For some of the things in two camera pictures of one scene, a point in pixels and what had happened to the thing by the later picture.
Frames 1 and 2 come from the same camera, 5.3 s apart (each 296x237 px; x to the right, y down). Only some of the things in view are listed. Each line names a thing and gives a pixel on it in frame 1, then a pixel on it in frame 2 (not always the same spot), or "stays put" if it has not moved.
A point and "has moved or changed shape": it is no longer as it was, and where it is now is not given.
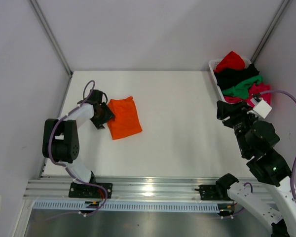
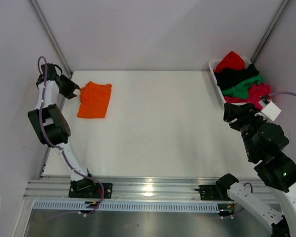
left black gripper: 108,114 to 72,87
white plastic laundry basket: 212,63 stays put
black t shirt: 228,78 stays put
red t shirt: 232,59 stays put
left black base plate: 79,190 stays put
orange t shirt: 126,122 has moved or changed shape
